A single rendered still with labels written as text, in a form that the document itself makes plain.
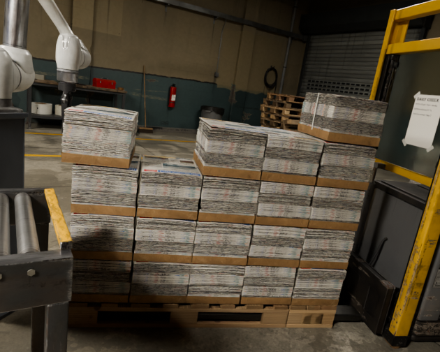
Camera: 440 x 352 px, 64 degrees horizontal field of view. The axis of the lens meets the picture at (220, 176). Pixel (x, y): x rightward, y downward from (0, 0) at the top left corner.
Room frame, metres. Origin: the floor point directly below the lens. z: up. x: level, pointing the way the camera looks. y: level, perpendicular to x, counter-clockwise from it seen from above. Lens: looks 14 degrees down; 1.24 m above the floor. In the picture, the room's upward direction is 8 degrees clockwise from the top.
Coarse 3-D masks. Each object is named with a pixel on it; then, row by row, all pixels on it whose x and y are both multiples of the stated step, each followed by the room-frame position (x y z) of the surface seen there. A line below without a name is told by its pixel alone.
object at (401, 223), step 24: (384, 192) 2.25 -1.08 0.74; (408, 192) 2.10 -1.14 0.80; (384, 216) 2.20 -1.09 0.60; (408, 216) 2.01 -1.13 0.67; (360, 240) 2.36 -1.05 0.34; (408, 240) 1.96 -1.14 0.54; (384, 264) 2.08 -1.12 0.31; (432, 264) 1.76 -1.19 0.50; (432, 288) 1.75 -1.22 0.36; (432, 312) 1.76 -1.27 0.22; (432, 336) 1.78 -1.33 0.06
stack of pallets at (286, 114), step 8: (272, 96) 8.43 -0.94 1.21; (280, 96) 8.07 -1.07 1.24; (288, 96) 7.82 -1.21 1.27; (296, 96) 7.89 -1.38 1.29; (272, 104) 8.16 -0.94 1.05; (280, 104) 8.13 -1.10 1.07; (288, 104) 7.83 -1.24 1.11; (296, 104) 8.29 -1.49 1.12; (264, 112) 8.31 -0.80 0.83; (272, 112) 8.06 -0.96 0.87; (280, 112) 8.16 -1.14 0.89; (288, 112) 7.84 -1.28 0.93; (296, 112) 9.04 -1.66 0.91; (264, 120) 8.36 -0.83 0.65; (272, 120) 8.08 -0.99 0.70; (280, 120) 8.11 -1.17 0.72; (272, 128) 8.09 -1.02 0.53; (280, 128) 7.89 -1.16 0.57; (288, 128) 7.87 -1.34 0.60; (296, 128) 8.48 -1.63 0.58
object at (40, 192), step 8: (0, 192) 1.11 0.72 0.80; (8, 192) 1.12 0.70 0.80; (16, 192) 1.13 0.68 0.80; (24, 192) 1.15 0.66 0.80; (32, 192) 1.16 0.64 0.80; (40, 192) 1.17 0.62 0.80; (32, 200) 1.16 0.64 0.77; (40, 200) 1.17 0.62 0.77; (40, 208) 1.17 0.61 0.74; (48, 208) 1.18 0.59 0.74; (40, 216) 1.17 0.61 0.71; (48, 216) 1.18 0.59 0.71
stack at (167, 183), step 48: (96, 192) 1.51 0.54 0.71; (144, 192) 1.56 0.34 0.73; (192, 192) 1.61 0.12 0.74; (240, 192) 1.66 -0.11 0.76; (288, 192) 1.72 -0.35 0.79; (96, 240) 1.51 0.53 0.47; (144, 240) 1.56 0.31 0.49; (192, 240) 1.61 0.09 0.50; (240, 240) 1.66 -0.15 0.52; (288, 240) 1.73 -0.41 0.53; (96, 288) 1.52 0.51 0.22; (144, 288) 1.56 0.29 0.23; (192, 288) 1.62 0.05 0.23; (240, 288) 1.68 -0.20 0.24; (288, 288) 1.73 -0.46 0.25
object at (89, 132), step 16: (64, 112) 1.47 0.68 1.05; (80, 112) 1.49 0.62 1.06; (96, 112) 1.52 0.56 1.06; (112, 112) 1.63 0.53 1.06; (64, 128) 1.48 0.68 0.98; (80, 128) 1.49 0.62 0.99; (96, 128) 1.50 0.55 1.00; (112, 128) 1.51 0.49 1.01; (128, 128) 1.52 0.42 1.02; (64, 144) 1.48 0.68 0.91; (80, 144) 1.49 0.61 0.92; (96, 144) 1.50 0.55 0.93; (112, 144) 1.52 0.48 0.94; (128, 144) 1.53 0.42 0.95
